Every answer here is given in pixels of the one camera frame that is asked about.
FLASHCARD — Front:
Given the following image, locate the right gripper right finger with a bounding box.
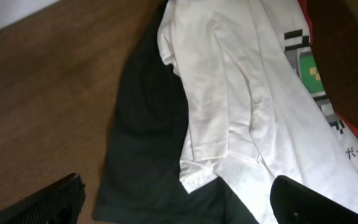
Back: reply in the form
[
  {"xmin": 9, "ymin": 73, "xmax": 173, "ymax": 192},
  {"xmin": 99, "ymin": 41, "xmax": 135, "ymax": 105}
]
[{"xmin": 270, "ymin": 175, "xmax": 358, "ymax": 224}]

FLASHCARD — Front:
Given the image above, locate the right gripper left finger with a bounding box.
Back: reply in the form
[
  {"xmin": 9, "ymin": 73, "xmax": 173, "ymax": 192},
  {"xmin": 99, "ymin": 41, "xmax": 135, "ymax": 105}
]
[{"xmin": 0, "ymin": 173, "xmax": 86, "ymax": 224}]

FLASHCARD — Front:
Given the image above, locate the dark teal garment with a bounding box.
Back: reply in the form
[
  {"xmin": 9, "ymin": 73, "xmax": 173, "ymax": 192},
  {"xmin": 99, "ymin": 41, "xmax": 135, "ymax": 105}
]
[{"xmin": 93, "ymin": 4, "xmax": 255, "ymax": 224}]

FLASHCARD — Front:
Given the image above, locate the red garment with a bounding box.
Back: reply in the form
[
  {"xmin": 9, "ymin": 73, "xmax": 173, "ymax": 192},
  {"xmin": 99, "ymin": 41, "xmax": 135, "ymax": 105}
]
[{"xmin": 299, "ymin": 0, "xmax": 358, "ymax": 140}]

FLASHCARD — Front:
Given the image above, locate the white printed t-shirt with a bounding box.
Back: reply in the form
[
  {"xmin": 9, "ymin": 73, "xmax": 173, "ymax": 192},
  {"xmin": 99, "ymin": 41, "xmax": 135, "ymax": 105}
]
[{"xmin": 157, "ymin": 0, "xmax": 358, "ymax": 223}]

